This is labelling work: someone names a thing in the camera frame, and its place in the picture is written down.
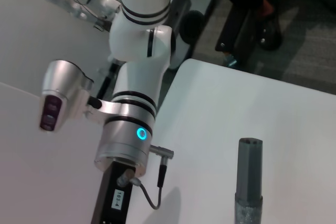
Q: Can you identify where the right gripper cable with plug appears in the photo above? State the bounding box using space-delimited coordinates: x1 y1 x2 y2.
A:
117 144 175 210

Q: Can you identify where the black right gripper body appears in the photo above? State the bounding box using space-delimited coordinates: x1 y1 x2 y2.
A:
90 162 137 224

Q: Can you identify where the grey marker pen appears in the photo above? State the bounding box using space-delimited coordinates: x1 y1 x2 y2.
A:
233 137 264 224

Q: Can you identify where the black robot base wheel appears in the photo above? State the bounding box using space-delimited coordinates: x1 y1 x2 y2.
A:
181 10 205 44

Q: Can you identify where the black furniture with caster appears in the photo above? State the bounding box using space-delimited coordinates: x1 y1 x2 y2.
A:
214 6 263 68

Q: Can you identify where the black shoe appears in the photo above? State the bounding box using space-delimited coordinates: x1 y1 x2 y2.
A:
258 20 284 51

